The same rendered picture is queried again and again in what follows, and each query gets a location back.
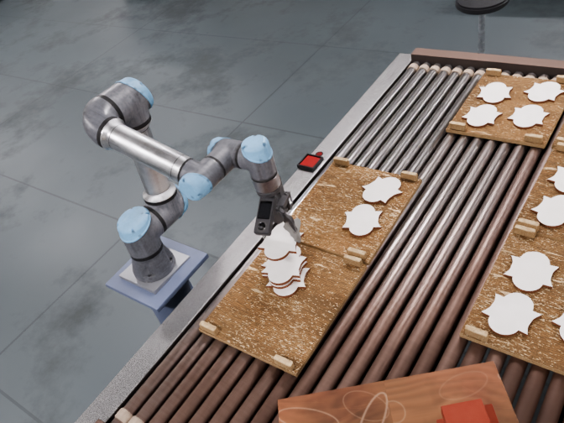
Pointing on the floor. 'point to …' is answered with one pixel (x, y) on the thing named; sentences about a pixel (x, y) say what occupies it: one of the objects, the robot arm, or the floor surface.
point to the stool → (480, 14)
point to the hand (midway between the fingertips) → (280, 241)
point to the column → (157, 302)
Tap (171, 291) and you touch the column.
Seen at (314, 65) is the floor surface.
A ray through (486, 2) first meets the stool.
